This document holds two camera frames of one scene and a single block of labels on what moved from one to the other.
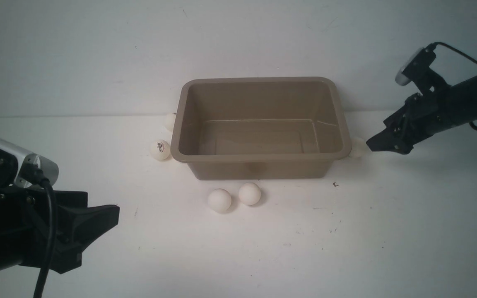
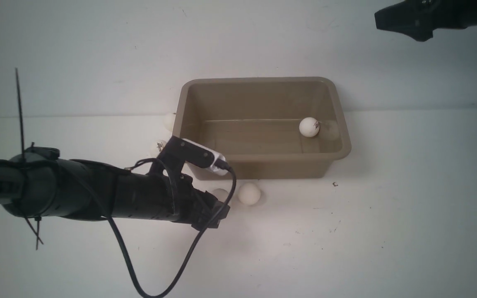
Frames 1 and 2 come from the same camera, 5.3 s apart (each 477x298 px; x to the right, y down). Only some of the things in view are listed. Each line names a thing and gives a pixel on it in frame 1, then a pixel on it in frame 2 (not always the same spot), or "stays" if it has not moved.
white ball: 358,147 -> 309,127
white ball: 249,193 stays
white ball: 219,200 stays
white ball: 169,121 stays
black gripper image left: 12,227 -> 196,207
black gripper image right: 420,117 -> 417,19
